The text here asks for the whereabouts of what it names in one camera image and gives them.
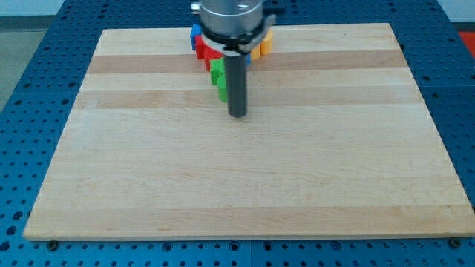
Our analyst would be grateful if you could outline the red block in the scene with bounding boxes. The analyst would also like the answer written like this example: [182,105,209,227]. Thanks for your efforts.
[203,47,223,72]
[194,35,209,60]

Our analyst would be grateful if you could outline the light wooden board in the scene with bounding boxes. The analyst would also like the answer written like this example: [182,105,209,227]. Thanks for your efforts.
[24,23,474,241]

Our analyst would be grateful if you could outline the yellow-orange block left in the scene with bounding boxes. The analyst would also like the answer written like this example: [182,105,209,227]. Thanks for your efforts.
[250,46,261,61]

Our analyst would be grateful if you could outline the small blue block behind rod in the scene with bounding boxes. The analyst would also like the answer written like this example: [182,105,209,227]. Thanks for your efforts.
[246,54,252,66]

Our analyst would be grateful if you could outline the yellow-orange block right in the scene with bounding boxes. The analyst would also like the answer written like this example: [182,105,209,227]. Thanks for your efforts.
[260,30,273,55]

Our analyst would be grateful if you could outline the green star block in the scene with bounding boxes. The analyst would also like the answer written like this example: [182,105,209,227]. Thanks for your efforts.
[209,57,225,85]

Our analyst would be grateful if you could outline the blue perforated table plate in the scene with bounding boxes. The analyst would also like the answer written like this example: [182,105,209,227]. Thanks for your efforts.
[1,0,474,266]

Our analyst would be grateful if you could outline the blue cube block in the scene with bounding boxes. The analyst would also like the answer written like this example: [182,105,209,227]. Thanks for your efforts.
[190,24,202,50]

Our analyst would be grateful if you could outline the red block front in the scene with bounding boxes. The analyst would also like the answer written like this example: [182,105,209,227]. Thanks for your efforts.
[203,47,223,72]

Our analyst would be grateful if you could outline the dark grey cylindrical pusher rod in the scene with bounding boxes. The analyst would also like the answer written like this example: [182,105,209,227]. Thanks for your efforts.
[224,56,248,118]

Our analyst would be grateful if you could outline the yellow-orange block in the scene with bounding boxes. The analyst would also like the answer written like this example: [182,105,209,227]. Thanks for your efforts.
[250,46,261,61]
[260,30,273,55]

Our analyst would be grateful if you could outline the green circle block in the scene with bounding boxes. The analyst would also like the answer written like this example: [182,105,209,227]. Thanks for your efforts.
[217,74,227,102]

